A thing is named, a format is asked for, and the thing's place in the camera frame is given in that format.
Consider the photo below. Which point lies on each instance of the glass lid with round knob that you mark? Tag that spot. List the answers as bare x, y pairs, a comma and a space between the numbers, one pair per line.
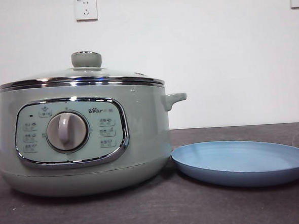
86, 60

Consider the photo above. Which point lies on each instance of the pale green electric steamer pot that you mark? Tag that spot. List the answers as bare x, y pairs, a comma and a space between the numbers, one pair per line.
140, 132

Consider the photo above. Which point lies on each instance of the blue round plate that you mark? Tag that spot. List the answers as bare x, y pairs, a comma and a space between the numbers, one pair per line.
238, 159

